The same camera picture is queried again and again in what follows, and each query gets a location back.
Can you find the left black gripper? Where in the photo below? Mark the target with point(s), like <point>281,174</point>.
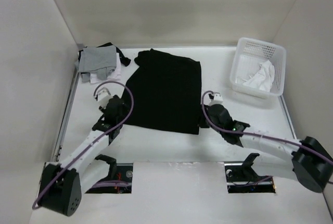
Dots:
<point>125,111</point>

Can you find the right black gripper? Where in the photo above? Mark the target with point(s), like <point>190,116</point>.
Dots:
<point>202,123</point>

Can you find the black tank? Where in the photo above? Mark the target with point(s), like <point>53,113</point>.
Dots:
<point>166,90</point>
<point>125,61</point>

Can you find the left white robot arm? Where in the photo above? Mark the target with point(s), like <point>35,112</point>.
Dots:
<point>63,183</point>

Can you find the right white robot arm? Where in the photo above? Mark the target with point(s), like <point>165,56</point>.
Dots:
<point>305,161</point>

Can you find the folded black tank top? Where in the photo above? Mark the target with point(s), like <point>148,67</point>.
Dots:
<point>125,61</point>

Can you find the folded grey tank top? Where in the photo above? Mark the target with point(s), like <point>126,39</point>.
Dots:
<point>101,61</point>

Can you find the white tank top in basket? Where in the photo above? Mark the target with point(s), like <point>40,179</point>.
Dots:
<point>263,79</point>

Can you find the white plastic basket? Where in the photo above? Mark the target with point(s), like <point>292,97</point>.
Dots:
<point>249,54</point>

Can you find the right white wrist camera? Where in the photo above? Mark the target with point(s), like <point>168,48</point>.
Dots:
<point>215,98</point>

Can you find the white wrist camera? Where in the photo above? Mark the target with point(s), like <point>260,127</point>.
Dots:
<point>215,98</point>
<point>103,96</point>

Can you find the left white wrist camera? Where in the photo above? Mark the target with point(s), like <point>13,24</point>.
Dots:
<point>103,96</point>

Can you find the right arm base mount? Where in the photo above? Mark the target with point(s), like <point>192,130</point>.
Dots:
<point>241,178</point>

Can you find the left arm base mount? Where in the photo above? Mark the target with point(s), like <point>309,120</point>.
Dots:
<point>117,181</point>

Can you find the metal table edge rail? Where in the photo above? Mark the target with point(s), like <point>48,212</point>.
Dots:
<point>57,147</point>

